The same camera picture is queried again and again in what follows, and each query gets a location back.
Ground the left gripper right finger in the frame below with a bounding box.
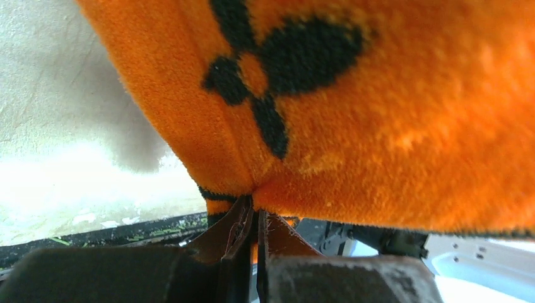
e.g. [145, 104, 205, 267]
[257, 210, 442, 303]

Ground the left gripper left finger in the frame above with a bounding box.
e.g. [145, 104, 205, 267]
[1, 196, 254, 302]

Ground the orange patterned pillowcase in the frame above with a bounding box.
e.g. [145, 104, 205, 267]
[79, 1, 534, 237]

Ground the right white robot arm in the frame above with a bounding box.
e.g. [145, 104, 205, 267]
[381, 231, 534, 302]

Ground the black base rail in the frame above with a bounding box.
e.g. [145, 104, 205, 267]
[1, 213, 428, 275]

